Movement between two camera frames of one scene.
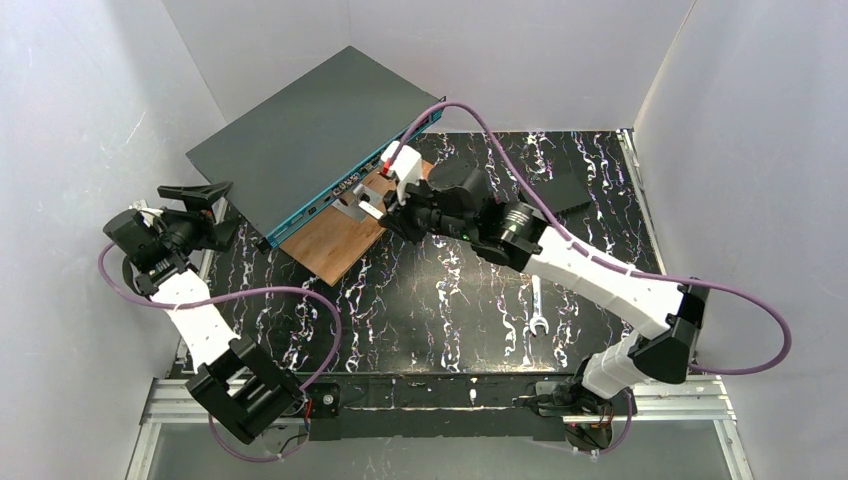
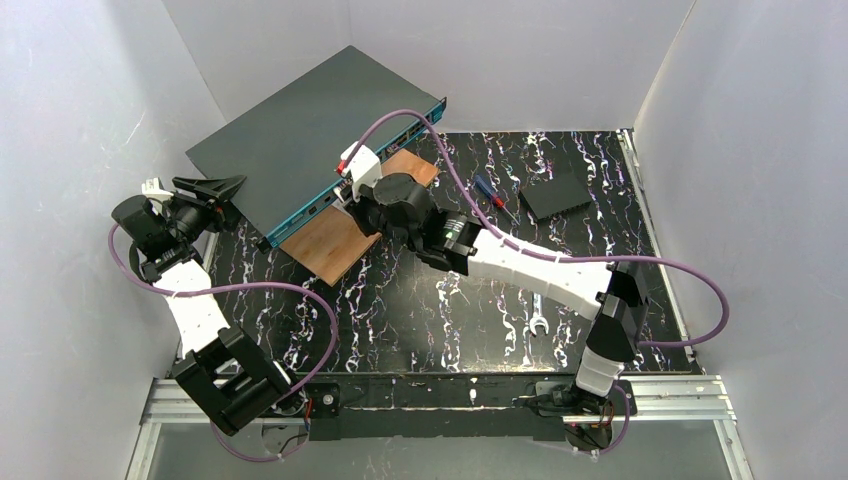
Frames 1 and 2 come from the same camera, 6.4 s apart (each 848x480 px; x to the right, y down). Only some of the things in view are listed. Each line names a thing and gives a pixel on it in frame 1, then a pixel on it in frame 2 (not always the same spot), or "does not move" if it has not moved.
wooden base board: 329,248 does not move
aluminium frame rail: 661,399 does not move
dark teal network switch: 310,140 does not move
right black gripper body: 400,216 -> 356,211
